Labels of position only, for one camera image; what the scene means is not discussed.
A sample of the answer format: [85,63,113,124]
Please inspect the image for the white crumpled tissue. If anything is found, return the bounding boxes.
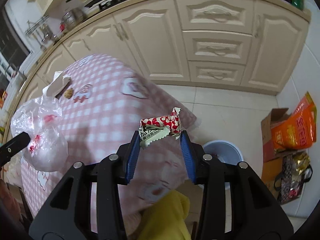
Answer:
[42,71,71,97]

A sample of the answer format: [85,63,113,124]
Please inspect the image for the yellow trousers leg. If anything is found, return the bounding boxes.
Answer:
[137,190,191,240]

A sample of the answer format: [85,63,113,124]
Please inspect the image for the red white snack wrapper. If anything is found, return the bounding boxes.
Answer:
[138,107,182,149]

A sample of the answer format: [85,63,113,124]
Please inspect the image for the gold black patterned bag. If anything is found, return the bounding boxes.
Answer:
[273,151,313,205]

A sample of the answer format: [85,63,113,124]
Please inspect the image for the orange snack bag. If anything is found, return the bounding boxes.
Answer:
[271,92,317,153]

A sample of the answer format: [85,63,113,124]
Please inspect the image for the light blue trash bin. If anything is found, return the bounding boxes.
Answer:
[202,139,245,190]

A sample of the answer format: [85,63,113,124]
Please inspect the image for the small brown nut shell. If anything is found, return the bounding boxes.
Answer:
[63,88,74,99]

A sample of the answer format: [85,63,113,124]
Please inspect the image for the dark kitchen window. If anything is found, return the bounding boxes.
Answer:
[0,8,30,90]

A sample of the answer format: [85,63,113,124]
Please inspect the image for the clear plastic bag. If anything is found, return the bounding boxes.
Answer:
[10,95,68,172]

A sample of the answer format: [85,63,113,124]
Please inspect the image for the hanging utensil rack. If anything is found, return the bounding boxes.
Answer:
[24,15,58,52]

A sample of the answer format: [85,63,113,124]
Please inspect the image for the pink checkered tablecloth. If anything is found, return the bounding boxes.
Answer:
[21,54,197,234]

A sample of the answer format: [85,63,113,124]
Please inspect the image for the steel pot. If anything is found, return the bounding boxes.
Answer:
[61,8,87,31]

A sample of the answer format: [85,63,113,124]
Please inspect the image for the brown cardboard box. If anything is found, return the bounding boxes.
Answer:
[261,108,289,198]

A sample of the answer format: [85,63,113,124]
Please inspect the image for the cream kitchen cabinets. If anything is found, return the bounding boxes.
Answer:
[15,0,312,100]

